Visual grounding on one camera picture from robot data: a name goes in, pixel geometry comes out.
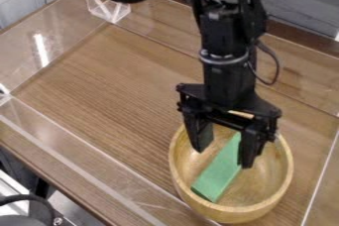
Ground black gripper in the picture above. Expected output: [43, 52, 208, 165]
[176, 59, 282, 169]

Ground green block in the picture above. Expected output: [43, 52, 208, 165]
[191, 133, 242, 203]

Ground brown wooden bowl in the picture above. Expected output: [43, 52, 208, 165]
[168, 125, 294, 224]

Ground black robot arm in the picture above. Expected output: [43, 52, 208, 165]
[176, 0, 282, 169]

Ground clear acrylic tray wall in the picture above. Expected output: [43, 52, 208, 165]
[0, 96, 179, 226]

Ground clear acrylic corner bracket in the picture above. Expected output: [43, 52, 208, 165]
[86, 0, 131, 24]

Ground black cable lower left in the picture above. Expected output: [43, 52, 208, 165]
[0, 193, 59, 226]

